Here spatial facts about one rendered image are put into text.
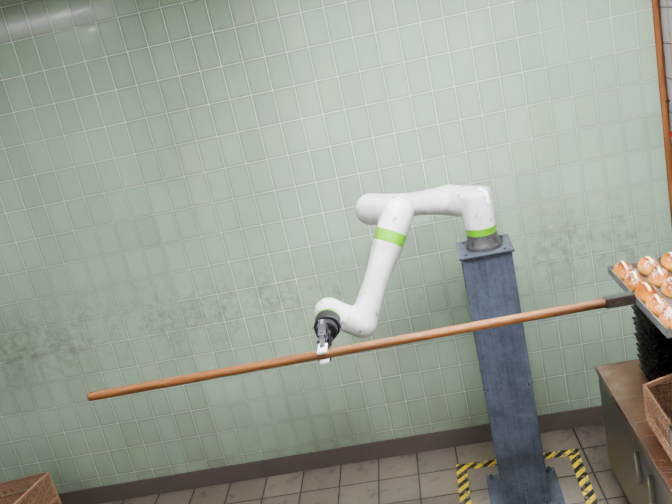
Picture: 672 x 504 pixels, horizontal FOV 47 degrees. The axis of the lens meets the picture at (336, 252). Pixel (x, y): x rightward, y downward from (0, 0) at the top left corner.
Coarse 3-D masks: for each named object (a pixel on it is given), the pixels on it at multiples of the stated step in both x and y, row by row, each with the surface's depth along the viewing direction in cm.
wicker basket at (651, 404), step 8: (664, 376) 276; (648, 384) 277; (656, 384) 276; (664, 384) 277; (648, 392) 272; (656, 392) 278; (664, 392) 277; (648, 400) 274; (656, 400) 267; (648, 408) 277; (656, 408) 265; (664, 408) 280; (648, 416) 278; (656, 416) 267; (664, 416) 256; (656, 424) 270; (664, 424) 259; (656, 432) 271; (664, 432) 261; (664, 440) 261; (664, 448) 263
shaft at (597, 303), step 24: (528, 312) 243; (552, 312) 241; (576, 312) 241; (408, 336) 246; (432, 336) 245; (264, 360) 251; (288, 360) 249; (312, 360) 249; (144, 384) 254; (168, 384) 253
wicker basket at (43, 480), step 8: (48, 472) 392; (16, 480) 392; (24, 480) 392; (32, 480) 393; (40, 480) 380; (48, 480) 390; (0, 488) 393; (8, 488) 394; (16, 488) 394; (24, 488) 394; (32, 488) 369; (40, 488) 379; (48, 488) 388; (24, 496) 358; (40, 496) 376; (48, 496) 386
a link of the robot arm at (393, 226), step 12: (384, 204) 284; (396, 204) 281; (408, 204) 282; (384, 216) 282; (396, 216) 280; (408, 216) 282; (384, 228) 281; (396, 228) 280; (408, 228) 284; (384, 240) 280; (396, 240) 280
